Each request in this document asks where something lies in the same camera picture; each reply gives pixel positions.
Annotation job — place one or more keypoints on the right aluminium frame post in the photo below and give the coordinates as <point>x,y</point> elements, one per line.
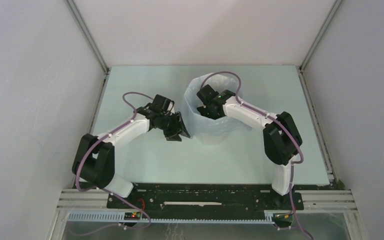
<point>321,33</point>

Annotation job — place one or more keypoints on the left circuit board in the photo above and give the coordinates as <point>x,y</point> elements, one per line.
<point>132,216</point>

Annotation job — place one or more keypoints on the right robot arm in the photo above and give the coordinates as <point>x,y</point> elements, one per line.
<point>281,138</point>

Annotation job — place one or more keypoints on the circuit board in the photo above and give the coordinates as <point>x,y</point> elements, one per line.
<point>283,217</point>
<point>132,216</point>

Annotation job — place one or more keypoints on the left aluminium frame post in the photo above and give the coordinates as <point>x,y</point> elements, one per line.
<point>87,34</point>

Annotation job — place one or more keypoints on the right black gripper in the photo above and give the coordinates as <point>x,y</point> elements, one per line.
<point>203,109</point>

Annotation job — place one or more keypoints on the white trash bin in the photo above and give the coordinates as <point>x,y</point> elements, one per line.
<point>211,139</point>

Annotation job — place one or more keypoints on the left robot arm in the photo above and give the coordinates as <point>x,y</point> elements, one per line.
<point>95,160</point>

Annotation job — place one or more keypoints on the right circuit board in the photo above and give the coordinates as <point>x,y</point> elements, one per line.
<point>283,217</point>

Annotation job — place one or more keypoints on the white cable duct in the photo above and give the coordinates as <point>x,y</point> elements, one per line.
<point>121,217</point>

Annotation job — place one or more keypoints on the aluminium frame post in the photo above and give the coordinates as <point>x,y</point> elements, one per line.
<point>87,34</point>
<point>321,33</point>

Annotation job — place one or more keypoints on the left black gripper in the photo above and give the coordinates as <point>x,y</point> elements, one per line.
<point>178,127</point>

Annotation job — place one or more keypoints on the blue plastic trash bag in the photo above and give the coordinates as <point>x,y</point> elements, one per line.
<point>216,86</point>

